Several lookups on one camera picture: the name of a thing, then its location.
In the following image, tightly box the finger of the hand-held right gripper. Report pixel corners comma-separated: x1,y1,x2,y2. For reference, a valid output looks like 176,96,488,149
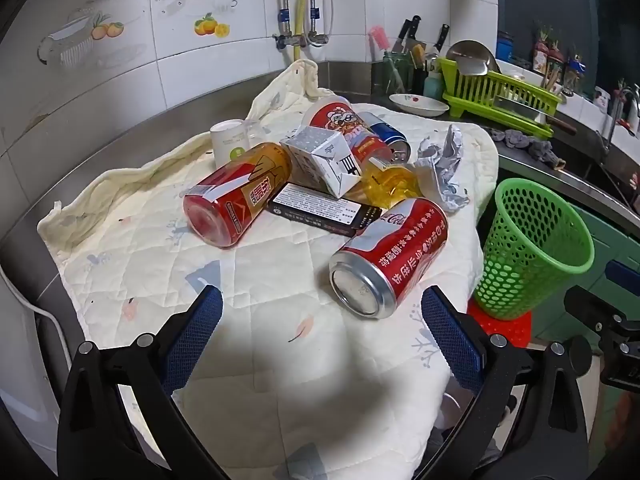
564,284,626,333

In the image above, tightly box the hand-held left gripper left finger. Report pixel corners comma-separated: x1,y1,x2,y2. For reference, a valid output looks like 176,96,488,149
56,284,224,480

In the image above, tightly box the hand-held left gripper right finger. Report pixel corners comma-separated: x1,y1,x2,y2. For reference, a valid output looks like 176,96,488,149
421,285,591,480

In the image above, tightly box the green mesh basket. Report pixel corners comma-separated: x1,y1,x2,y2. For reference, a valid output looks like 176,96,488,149
472,178,596,321

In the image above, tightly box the red soda can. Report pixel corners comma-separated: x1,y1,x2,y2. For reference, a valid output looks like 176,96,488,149
328,197,448,318

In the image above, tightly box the red and gold drink can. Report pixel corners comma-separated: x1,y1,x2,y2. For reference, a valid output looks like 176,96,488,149
182,142,293,249

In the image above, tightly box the yellow plastic bottle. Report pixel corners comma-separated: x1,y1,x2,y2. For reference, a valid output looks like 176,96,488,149
357,156,421,211

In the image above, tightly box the black box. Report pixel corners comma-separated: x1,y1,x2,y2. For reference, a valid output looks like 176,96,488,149
266,182,386,237

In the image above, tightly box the white paper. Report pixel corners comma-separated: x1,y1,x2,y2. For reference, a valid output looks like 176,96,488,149
410,124,471,213

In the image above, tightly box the blue soda can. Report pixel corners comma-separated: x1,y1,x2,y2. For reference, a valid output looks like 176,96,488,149
360,111,412,161

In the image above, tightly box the white patterned carton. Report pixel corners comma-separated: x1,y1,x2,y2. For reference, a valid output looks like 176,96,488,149
280,126,363,198

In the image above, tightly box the large red printed cup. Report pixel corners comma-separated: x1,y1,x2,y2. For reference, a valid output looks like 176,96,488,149
305,97,393,166

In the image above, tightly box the cream quilted cloth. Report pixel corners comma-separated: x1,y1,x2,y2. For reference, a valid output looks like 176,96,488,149
37,59,501,480

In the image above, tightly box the grey rag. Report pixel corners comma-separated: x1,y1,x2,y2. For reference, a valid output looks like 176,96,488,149
487,129,567,169

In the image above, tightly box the metal faucet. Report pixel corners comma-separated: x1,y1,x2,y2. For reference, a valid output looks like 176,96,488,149
597,87,637,157

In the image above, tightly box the white paper cup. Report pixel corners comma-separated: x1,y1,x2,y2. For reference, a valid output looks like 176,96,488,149
210,119,249,168

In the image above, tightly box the small clear plastic cup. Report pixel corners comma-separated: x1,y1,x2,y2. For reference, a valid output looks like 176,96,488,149
243,117,273,147

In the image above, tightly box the white shallow bowl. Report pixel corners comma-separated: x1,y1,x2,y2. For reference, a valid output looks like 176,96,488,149
389,93,450,117

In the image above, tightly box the green dish rack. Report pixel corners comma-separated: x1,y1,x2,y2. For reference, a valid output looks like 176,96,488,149
435,57,563,138

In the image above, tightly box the red sauce bottle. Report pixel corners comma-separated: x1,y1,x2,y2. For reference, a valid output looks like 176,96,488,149
532,30,551,75

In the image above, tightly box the green translucent utensil holder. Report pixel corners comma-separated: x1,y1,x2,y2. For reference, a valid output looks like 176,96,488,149
382,50,416,96

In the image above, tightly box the round metal lid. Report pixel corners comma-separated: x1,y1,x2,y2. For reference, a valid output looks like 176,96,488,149
445,40,501,75

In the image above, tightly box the yellow hose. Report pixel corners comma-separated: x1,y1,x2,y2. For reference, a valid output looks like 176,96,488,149
291,0,319,67

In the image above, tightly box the white hose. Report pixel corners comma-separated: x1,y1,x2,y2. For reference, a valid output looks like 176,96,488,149
320,0,337,41

